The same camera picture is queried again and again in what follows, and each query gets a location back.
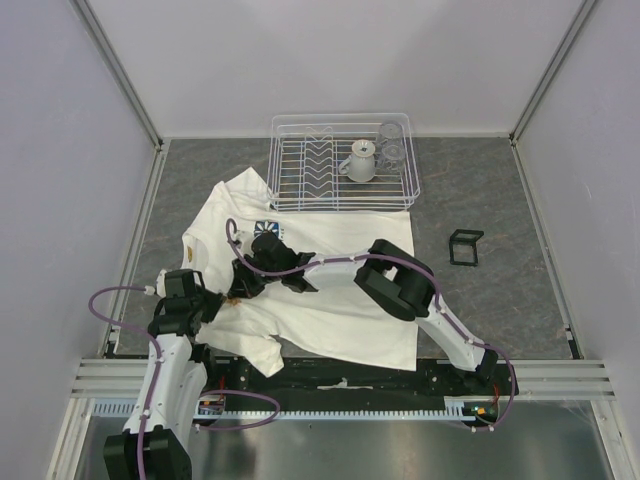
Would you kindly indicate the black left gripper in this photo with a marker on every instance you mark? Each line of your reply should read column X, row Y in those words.
column 214, row 302

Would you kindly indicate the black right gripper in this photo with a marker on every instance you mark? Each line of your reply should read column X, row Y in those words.
column 242, row 286

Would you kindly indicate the white t-shirt with flower print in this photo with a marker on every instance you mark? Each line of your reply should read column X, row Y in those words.
column 344, row 324

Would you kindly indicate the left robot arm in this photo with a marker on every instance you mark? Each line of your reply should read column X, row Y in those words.
column 154, row 440

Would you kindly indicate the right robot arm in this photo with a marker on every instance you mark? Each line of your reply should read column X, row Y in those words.
column 397, row 282

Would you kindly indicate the white ceramic mug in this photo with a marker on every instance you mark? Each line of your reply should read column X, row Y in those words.
column 360, row 165

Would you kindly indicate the near clear plastic cup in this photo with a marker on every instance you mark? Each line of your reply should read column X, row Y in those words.
column 392, row 157

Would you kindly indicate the clear plastic cup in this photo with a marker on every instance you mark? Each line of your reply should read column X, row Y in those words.
column 389, row 131
column 392, row 157

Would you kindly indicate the far clear plastic cup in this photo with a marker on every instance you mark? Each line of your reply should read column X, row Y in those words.
column 389, row 131

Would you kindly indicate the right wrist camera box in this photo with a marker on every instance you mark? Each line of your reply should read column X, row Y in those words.
column 243, row 240

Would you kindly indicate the white wire dish rack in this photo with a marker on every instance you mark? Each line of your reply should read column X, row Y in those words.
column 306, row 150

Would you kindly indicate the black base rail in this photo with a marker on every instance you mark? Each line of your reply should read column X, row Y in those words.
column 431, row 377

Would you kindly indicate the small black frame stand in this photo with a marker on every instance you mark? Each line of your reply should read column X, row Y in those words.
column 463, row 249

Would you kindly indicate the white slotted cable duct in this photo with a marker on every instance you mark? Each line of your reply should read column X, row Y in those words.
column 452, row 411

